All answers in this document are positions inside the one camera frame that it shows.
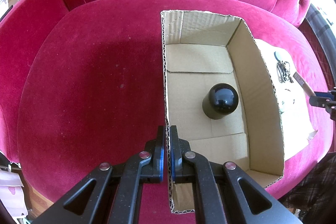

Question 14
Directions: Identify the brown cosmetic tube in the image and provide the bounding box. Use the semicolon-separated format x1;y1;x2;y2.
293;72;315;97

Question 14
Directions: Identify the metal key bunch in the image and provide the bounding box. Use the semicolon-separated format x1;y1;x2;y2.
277;61;293;83

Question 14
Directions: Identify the blue key fob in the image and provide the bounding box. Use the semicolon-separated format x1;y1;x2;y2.
274;51;283;62

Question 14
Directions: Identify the black round-top bottle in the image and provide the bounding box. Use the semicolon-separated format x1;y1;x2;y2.
202;83;239;120

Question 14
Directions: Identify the cardboard box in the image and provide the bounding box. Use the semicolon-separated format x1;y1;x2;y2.
159;9;285;214

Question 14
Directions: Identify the beige paper sheet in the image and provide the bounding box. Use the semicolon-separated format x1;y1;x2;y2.
255;39;318;160

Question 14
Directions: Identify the dark cabinet with clutter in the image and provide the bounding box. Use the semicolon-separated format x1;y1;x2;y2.
298;4;335;89

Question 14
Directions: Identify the red velvet tufted sofa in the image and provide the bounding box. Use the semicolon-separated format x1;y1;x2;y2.
0;0;336;204

